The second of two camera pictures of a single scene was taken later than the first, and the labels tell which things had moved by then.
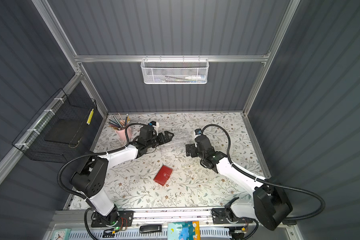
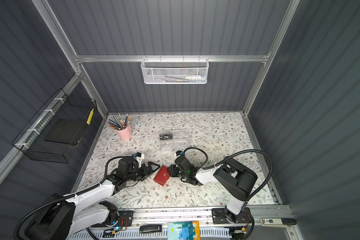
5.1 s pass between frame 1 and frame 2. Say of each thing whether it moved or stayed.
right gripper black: moved
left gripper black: moved
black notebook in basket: stayed
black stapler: stayed
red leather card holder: stayed
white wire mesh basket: stayed
